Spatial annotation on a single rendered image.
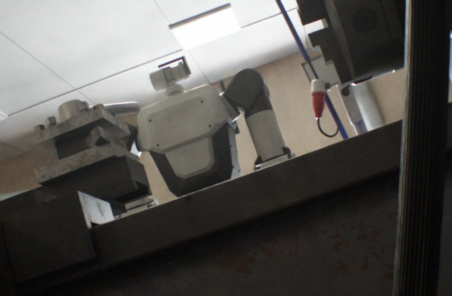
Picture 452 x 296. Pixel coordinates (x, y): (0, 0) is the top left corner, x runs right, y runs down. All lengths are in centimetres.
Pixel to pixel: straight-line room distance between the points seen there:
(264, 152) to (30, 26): 417
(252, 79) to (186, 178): 35
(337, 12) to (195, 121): 112
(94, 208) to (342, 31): 45
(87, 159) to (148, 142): 78
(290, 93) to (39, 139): 714
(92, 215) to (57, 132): 54
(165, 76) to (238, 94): 24
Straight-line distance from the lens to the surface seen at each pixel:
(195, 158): 216
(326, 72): 355
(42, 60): 680
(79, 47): 673
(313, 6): 120
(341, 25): 111
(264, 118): 220
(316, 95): 346
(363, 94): 825
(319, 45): 121
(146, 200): 225
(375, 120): 818
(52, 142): 150
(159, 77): 229
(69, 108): 153
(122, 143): 152
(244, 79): 222
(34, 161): 911
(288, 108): 847
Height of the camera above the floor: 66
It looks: 13 degrees up
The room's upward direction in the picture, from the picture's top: 18 degrees counter-clockwise
